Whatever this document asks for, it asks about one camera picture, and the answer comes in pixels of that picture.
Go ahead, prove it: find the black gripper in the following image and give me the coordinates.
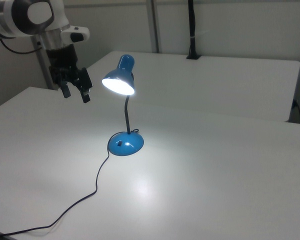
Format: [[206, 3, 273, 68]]
[[45, 44, 94, 104]]

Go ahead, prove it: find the blue gooseneck desk lamp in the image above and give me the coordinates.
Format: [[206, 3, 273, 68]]
[[101, 53, 145, 158]]

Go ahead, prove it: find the black pole with clamp base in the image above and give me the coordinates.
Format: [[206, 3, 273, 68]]
[[186, 0, 202, 61]]

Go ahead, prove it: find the aluminium profile post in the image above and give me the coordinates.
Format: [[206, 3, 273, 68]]
[[31, 34, 58, 91]]

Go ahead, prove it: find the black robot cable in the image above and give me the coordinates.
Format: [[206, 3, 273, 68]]
[[0, 36, 43, 55]]

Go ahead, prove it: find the black lamp power cord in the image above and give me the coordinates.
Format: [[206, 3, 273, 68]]
[[0, 128, 140, 237]]

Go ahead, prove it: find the grey metal partition post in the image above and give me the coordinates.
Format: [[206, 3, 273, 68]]
[[146, 0, 161, 54]]

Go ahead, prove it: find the black wall cable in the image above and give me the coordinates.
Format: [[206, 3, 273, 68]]
[[291, 98, 300, 124]]

